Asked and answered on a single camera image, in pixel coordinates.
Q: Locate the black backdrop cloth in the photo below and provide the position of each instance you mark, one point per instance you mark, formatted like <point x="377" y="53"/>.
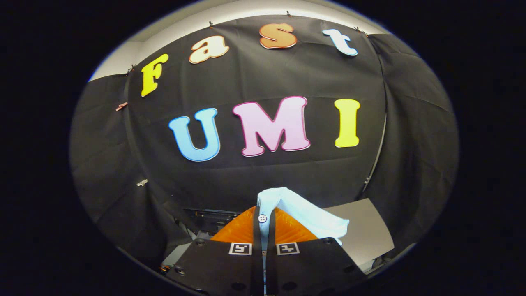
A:
<point x="246" y="176"/>

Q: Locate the light blue shirt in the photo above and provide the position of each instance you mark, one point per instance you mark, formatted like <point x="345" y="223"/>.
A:
<point x="304" y="213"/>

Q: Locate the small washing machine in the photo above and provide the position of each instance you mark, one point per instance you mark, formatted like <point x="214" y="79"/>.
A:
<point x="176" y="253"/>

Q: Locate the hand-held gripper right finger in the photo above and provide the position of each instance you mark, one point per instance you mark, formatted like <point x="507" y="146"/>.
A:
<point x="312" y="271"/>

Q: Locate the silver clip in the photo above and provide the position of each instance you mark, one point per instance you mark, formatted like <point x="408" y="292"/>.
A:
<point x="142" y="182"/>

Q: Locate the row of black cloth clips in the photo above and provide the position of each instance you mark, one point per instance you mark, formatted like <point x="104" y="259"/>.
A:
<point x="288" y="13"/>

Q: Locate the pink clip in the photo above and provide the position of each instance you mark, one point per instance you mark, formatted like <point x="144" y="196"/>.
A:
<point x="121" y="107"/>

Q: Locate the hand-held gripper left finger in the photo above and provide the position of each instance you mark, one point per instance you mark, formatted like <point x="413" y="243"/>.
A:
<point x="218" y="271"/>

